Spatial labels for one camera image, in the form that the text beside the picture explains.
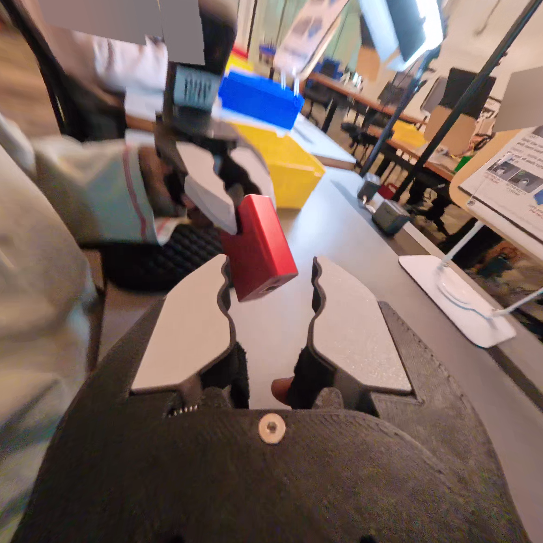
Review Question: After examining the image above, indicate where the person's right hand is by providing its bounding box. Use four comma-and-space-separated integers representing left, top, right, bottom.
271, 375, 296, 404

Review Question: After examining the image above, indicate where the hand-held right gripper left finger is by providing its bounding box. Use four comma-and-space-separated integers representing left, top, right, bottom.
131, 254, 237, 402

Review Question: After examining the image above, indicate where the person's left forearm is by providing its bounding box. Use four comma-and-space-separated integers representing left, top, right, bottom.
34, 136, 188, 247

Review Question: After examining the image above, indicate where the red ethernet splitter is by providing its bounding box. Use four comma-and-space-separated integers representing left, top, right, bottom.
220, 194, 299, 303

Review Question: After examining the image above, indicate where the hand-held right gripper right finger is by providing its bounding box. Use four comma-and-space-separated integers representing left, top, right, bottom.
307, 256, 413, 394

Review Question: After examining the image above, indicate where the studio light panel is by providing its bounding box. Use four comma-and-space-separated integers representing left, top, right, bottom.
358, 0, 447, 73

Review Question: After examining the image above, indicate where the wooden table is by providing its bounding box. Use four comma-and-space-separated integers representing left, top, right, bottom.
369, 125, 457, 184
307, 72, 427, 129

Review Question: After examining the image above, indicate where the black monitor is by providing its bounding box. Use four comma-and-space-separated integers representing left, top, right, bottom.
439, 67, 497, 120

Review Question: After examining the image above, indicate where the small yellow bin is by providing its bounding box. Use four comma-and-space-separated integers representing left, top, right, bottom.
392, 120, 426, 147

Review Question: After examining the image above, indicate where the person's left hand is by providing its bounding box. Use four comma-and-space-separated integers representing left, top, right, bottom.
138, 145, 188, 216

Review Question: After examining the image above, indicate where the black light stand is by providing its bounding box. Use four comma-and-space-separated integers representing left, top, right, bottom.
361, 47, 443, 177

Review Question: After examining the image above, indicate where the black office chair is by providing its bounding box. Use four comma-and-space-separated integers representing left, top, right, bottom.
0, 0, 129, 143

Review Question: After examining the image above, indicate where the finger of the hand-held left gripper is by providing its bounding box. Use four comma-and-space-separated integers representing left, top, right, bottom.
229, 145, 277, 208
175, 142, 238, 236

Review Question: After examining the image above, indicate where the cardboard box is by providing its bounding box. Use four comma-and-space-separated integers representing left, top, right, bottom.
424, 105, 478, 156

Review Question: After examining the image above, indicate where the grey power adapter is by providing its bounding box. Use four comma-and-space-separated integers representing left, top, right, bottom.
357, 173, 382, 204
372, 199, 411, 236

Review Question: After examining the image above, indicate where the black slanted pole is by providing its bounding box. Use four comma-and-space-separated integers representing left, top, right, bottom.
392, 0, 543, 203

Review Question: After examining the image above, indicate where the blue plastic bin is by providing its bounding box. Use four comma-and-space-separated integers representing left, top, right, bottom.
217, 71, 305, 131

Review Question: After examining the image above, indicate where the grey desk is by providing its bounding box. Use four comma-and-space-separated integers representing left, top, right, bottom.
98, 165, 543, 539

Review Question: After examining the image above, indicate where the black quilted wrist pad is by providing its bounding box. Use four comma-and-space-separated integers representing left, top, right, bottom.
102, 223, 226, 294

